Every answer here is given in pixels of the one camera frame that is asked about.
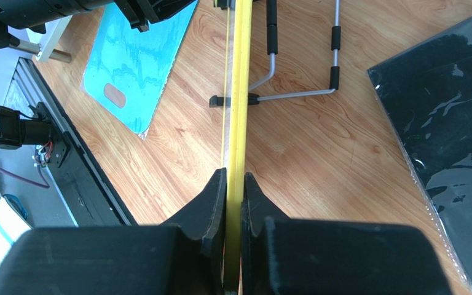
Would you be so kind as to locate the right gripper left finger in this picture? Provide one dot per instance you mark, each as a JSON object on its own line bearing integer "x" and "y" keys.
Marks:
{"x": 182, "y": 255}

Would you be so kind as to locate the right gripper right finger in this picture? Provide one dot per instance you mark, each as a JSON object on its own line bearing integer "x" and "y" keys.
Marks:
{"x": 283, "y": 255}

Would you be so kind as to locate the yellow framed whiteboard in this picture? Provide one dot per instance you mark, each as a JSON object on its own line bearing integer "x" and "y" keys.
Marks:
{"x": 234, "y": 126}

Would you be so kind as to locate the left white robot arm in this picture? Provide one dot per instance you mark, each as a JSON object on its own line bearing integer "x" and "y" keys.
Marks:
{"x": 34, "y": 14}

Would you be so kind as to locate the teal cutting mat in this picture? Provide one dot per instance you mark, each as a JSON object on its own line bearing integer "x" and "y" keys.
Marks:
{"x": 127, "y": 70}

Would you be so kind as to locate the black notebook in plastic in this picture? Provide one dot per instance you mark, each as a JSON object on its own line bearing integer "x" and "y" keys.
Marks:
{"x": 426, "y": 92}

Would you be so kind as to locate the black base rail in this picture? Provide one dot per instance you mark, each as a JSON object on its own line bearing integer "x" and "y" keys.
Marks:
{"x": 88, "y": 193}

